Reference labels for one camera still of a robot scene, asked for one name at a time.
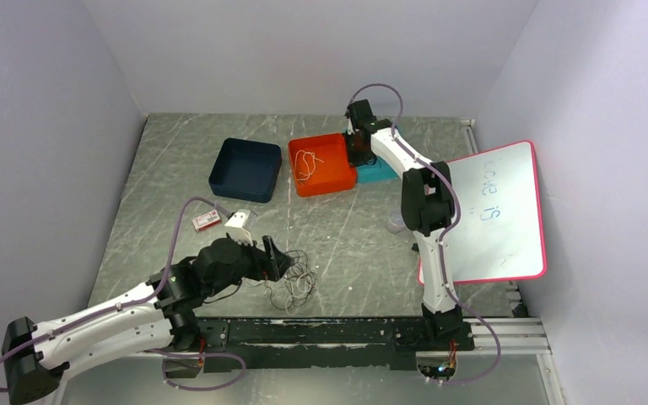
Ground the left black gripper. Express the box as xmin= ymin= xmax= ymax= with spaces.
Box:
xmin=205 ymin=230 xmax=294 ymax=296

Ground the thin cable pile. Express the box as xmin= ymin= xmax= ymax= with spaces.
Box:
xmin=246 ymin=249 xmax=320 ymax=313

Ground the white thin cable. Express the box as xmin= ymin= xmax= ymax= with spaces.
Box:
xmin=293 ymin=149 xmax=325 ymax=185

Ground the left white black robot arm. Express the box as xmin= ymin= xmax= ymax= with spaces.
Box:
xmin=2 ymin=236 xmax=294 ymax=404

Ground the teal square bin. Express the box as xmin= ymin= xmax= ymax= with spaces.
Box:
xmin=342 ymin=132 xmax=397 ymax=184

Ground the orange square bin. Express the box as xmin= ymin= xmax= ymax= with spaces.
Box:
xmin=288 ymin=133 xmax=357 ymax=197

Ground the red white small box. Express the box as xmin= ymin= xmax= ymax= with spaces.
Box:
xmin=192 ymin=209 xmax=222 ymax=232

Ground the clear small round container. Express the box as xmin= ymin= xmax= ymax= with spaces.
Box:
xmin=386 ymin=210 xmax=408 ymax=234

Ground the dark navy square bin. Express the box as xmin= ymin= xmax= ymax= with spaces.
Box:
xmin=208 ymin=138 xmax=283 ymax=203

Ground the pink framed whiteboard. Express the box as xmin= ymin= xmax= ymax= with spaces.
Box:
xmin=445 ymin=141 xmax=547 ymax=284

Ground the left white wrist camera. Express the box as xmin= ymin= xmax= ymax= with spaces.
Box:
xmin=224 ymin=209 xmax=257 ymax=246

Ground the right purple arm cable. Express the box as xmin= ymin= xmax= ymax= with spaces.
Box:
xmin=347 ymin=83 xmax=503 ymax=386

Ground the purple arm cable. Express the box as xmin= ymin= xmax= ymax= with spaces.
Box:
xmin=0 ymin=197 xmax=233 ymax=393
xmin=347 ymin=83 xmax=503 ymax=386

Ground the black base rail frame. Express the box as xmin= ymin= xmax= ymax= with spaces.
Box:
xmin=166 ymin=316 xmax=450 ymax=373

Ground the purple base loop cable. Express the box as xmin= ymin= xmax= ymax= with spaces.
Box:
xmin=144 ymin=346 xmax=248 ymax=392

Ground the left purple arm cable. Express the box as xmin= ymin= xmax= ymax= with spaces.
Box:
xmin=0 ymin=197 xmax=233 ymax=393

